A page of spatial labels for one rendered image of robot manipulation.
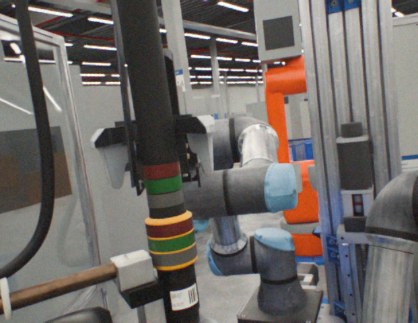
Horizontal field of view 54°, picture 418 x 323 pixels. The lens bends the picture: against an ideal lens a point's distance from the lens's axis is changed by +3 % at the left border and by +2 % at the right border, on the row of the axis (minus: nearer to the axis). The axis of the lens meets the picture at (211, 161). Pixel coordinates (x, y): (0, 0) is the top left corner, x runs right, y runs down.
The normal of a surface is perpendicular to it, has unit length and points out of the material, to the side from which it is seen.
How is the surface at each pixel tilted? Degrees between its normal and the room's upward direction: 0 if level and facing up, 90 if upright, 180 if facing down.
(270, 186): 73
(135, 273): 90
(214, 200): 94
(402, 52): 91
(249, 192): 83
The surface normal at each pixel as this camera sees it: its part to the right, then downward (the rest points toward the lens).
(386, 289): -0.40, -0.22
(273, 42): -0.11, 0.13
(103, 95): 0.81, -0.04
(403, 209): -0.73, 0.21
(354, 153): -0.38, 0.15
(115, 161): 0.96, -0.03
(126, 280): 0.46, 0.04
